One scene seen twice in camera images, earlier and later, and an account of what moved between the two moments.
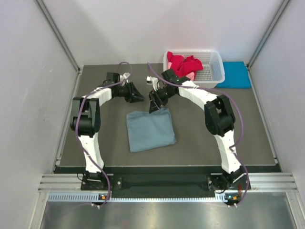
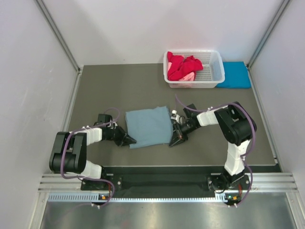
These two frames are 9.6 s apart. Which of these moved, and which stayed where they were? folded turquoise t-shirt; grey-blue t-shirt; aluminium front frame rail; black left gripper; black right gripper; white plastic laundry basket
Moved: black right gripper; black left gripper
Stayed: aluminium front frame rail; white plastic laundry basket; folded turquoise t-shirt; grey-blue t-shirt
